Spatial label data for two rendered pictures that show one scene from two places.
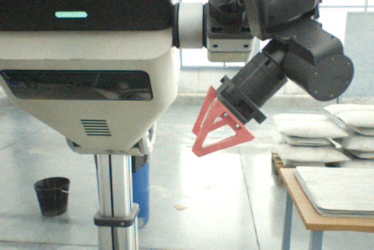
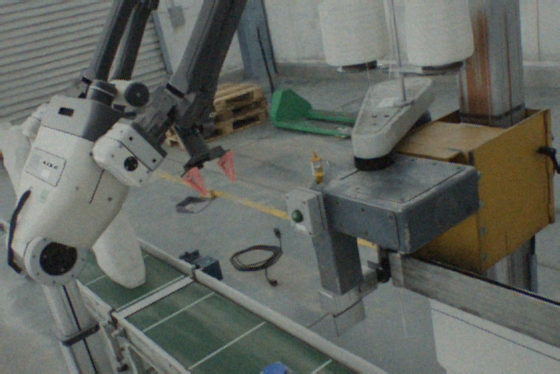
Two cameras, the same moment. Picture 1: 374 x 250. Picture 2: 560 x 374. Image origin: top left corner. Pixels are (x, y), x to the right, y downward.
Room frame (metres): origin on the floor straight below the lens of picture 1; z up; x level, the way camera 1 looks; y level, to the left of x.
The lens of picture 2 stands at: (1.39, 1.81, 1.81)
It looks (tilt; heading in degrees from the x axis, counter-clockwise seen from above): 20 degrees down; 231
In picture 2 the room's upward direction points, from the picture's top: 12 degrees counter-clockwise
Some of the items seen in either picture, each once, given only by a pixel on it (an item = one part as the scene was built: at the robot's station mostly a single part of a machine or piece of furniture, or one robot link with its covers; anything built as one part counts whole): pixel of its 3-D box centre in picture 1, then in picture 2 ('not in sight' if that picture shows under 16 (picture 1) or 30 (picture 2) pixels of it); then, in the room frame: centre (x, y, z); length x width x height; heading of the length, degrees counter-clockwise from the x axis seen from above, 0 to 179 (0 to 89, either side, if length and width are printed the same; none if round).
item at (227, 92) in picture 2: not in sight; (204, 103); (-2.64, -4.24, 0.36); 1.20 x 0.82 x 0.14; 171
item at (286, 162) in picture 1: (299, 156); not in sight; (3.72, -1.25, 0.20); 0.66 x 0.42 x 0.13; 172
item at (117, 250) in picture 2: not in sight; (103, 214); (0.22, -1.12, 0.74); 0.47 x 0.22 x 0.72; 83
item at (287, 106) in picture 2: not in sight; (306, 74); (-3.15, -2.94, 0.58); 1.59 x 0.54 x 1.15; 85
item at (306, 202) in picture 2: not in sight; (306, 211); (0.58, 0.89, 1.28); 0.08 x 0.05 x 0.09; 85
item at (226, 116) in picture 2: not in sight; (209, 113); (-2.69, -4.26, 0.22); 1.21 x 0.84 x 0.14; 175
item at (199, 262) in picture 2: not in sight; (195, 265); (-0.08, -0.85, 0.35); 0.30 x 0.15 x 0.15; 85
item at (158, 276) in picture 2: not in sight; (79, 248); (0.15, -1.84, 0.33); 2.21 x 0.39 x 0.09; 85
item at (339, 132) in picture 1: (310, 128); not in sight; (3.52, -1.27, 0.57); 0.66 x 0.42 x 0.13; 78
